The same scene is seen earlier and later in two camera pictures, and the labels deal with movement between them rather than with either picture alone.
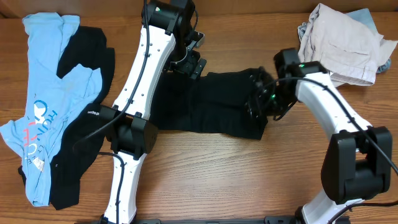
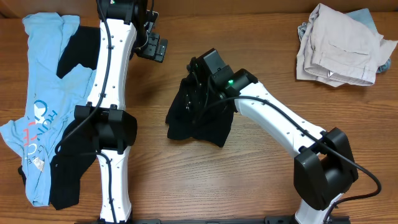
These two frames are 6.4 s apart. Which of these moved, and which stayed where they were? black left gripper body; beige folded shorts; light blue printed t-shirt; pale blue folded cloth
Moved: black left gripper body
Stayed: beige folded shorts; light blue printed t-shirt; pale blue folded cloth
